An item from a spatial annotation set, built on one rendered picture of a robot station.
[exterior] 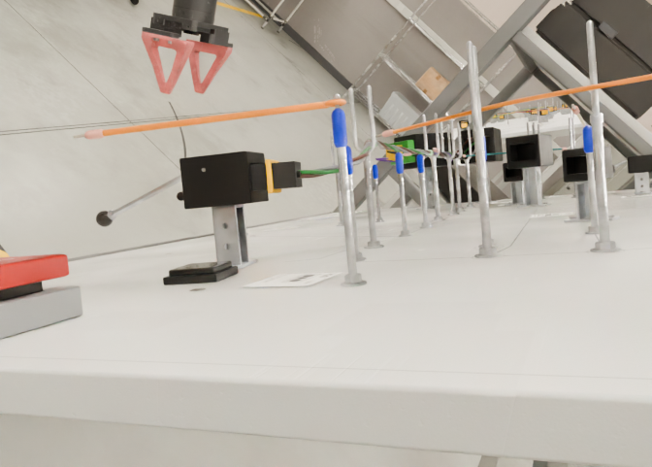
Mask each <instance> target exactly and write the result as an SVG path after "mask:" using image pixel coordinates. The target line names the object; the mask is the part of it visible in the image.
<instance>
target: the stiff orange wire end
mask: <svg viewBox="0 0 652 467"><path fill-rule="evenodd" d="M345 104H346V101H345V100H344V99H332V100H328V101H323V102H315V103H308V104H301V105H293V106H285V107H277V108H271V109H263V110H255V111H248V112H240V113H233V114H225V115H218V116H210V117H195V118H189V119H181V120H173V121H166V122H158V123H151V124H143V125H136V126H128V127H120V128H114V129H106V130H104V129H95V130H88V131H86V132H85V133H84V134H81V135H74V136H73V138H75V139H77V138H84V137H85V138H86V139H88V140H92V139H100V138H104V137H105V136H112V135H119V134H127V133H135V132H143V131H150V130H158V129H166V128H173V127H181V126H188V125H196V124H204V123H212V122H220V121H227V120H235V119H243V118H250V117H264V116H272V115H280V114H288V113H296V112H303V111H311V110H319V109H326V108H329V107H336V106H335V105H340V106H343V105H345Z"/></svg>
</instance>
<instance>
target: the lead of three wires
mask: <svg viewBox="0 0 652 467"><path fill-rule="evenodd" d="M370 144H371V143H370V142H368V143H367V144H365V145H364V148H363V151H362V152H361V153H360V154H359V155H358V156H356V157H354V158H352V162H353V166H355V165H358V164H361V163H362V162H363V161H364V160H365V158H366V157H367V156H369V155H370V149H371V148H372V147H371V146H370ZM298 171H300V172H301V173H302V175H301V178H299V179H305V178H316V177H321V176H325V175H328V174H336V173H339V164H338V165H333V166H327V167H323V168H318V169H314V170H298Z"/></svg>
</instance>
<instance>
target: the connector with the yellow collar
mask: <svg viewBox="0 0 652 467"><path fill-rule="evenodd" d="M298 170H301V162H297V161H288V162H277V163H272V174H273V186H274V189H282V188H293V187H303V183H302V179H299V178H301V175H302V173H301V172H300V171H298ZM250 174H251V183H252V191H257V190H268V185H267V173H266V163H265V164H254V165H250Z"/></svg>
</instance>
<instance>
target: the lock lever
mask: <svg viewBox="0 0 652 467"><path fill-rule="evenodd" d="M179 182H181V175H179V176H177V177H175V178H173V179H172V180H170V181H168V182H166V183H164V184H162V185H160V186H158V187H157V188H155V189H154V190H152V191H150V192H148V193H146V194H144V195H142V196H140V197H139V198H137V199H135V200H133V201H131V202H129V203H127V204H125V205H124V206H122V207H120V208H118V209H116V210H109V211H108V214H107V216H108V218H109V219H111V220H114V219H115V218H116V216H118V215H120V214H121V213H123V212H125V211H127V210H129V209H131V208H133V207H135V206H137V205H138V204H140V203H142V202H144V201H146V200H147V199H149V198H151V197H153V196H154V195H156V194H158V193H160V192H162V191H164V190H166V189H167V188H169V187H171V186H173V185H175V184H176V183H179Z"/></svg>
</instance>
